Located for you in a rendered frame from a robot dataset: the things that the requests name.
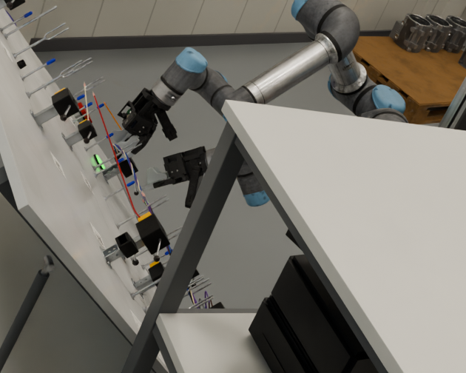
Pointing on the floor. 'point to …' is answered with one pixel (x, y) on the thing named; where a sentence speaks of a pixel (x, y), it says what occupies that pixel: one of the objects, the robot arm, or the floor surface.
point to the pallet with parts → (421, 62)
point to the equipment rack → (340, 240)
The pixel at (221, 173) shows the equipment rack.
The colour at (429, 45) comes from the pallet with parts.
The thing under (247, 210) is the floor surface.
